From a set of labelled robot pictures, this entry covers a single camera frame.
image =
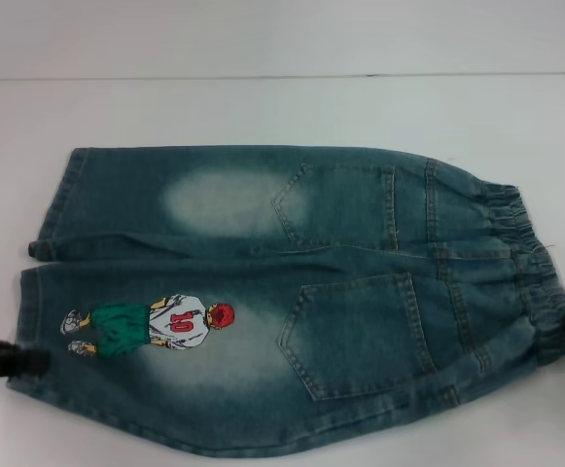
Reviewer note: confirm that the blue denim shorts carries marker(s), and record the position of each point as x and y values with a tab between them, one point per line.
262	292

